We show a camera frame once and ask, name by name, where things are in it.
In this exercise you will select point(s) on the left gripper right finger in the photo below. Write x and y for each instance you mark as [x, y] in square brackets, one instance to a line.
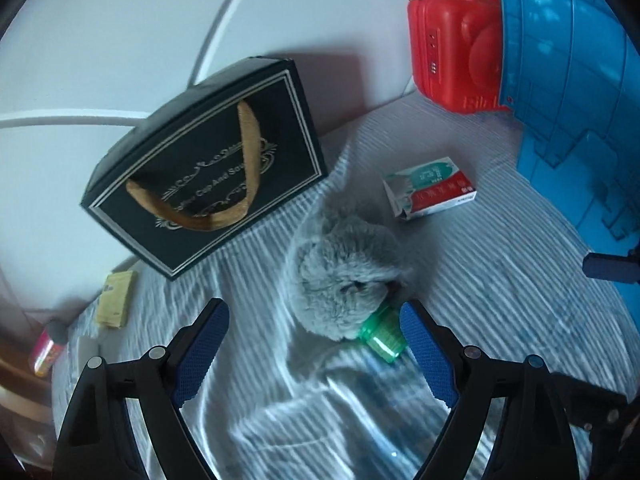
[533, 440]

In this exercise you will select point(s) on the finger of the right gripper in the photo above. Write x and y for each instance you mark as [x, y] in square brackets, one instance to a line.
[611, 268]

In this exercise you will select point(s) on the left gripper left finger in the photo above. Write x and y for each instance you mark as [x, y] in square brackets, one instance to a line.
[96, 440]

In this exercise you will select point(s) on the yellow paper packet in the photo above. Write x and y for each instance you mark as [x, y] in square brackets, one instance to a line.
[113, 304]

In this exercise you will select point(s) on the green plastic cup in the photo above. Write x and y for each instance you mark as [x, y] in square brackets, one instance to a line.
[382, 334]

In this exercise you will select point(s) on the red green flat box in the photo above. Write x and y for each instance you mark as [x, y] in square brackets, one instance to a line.
[427, 189]

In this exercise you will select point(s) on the blue plastic storage crate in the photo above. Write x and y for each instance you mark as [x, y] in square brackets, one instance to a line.
[570, 75]

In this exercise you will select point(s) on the grey fluffy plush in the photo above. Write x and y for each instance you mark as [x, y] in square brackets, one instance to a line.
[343, 264]

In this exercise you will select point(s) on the red plastic case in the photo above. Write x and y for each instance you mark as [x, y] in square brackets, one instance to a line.
[456, 53]

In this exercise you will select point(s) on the black gift bag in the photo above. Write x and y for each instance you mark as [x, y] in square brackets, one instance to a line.
[208, 164]

